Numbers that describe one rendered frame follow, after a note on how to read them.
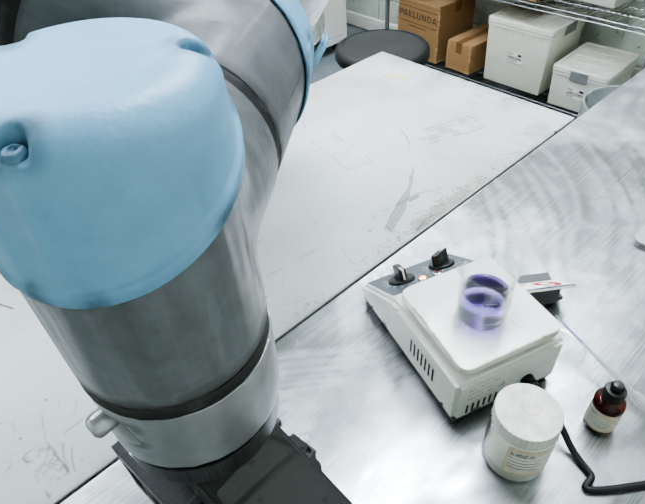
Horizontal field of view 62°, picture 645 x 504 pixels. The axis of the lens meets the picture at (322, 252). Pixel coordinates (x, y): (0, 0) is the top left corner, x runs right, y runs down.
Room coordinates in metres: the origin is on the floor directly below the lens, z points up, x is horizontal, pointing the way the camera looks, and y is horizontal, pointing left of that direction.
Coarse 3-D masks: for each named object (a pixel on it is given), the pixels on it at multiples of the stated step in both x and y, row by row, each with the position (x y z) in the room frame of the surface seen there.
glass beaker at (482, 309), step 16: (464, 256) 0.37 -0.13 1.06; (480, 256) 0.37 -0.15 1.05; (496, 256) 0.37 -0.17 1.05; (464, 272) 0.36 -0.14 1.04; (480, 272) 0.37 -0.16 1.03; (496, 272) 0.37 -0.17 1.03; (512, 272) 0.35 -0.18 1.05; (464, 288) 0.34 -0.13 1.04; (480, 288) 0.33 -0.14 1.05; (496, 288) 0.32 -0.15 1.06; (512, 288) 0.33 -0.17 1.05; (464, 304) 0.34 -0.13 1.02; (480, 304) 0.33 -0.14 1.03; (496, 304) 0.32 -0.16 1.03; (464, 320) 0.33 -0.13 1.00; (480, 320) 0.32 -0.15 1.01; (496, 320) 0.32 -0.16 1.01
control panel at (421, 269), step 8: (448, 256) 0.49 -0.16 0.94; (456, 256) 0.48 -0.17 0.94; (416, 264) 0.49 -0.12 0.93; (424, 264) 0.48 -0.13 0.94; (408, 272) 0.47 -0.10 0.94; (416, 272) 0.46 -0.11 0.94; (424, 272) 0.45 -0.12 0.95; (432, 272) 0.45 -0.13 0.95; (440, 272) 0.44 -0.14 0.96; (376, 280) 0.46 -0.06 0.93; (384, 280) 0.46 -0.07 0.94; (416, 280) 0.43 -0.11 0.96; (384, 288) 0.43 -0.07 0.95; (392, 288) 0.43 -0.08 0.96; (400, 288) 0.42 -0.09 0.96
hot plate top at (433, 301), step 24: (408, 288) 0.39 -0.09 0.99; (432, 288) 0.39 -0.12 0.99; (456, 288) 0.39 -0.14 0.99; (432, 312) 0.36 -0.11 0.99; (528, 312) 0.35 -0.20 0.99; (432, 336) 0.33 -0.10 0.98; (456, 336) 0.33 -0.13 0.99; (480, 336) 0.32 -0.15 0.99; (504, 336) 0.32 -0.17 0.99; (528, 336) 0.32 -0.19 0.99; (552, 336) 0.32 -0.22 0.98; (456, 360) 0.30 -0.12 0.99; (480, 360) 0.30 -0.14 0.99
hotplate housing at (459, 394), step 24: (384, 312) 0.41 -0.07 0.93; (408, 312) 0.38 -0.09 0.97; (408, 336) 0.36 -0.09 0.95; (432, 360) 0.32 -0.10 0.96; (504, 360) 0.31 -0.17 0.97; (528, 360) 0.31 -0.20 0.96; (552, 360) 0.32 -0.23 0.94; (432, 384) 0.31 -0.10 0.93; (456, 384) 0.29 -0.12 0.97; (480, 384) 0.29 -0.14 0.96; (504, 384) 0.30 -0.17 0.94; (456, 408) 0.28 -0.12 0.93; (480, 408) 0.29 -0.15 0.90
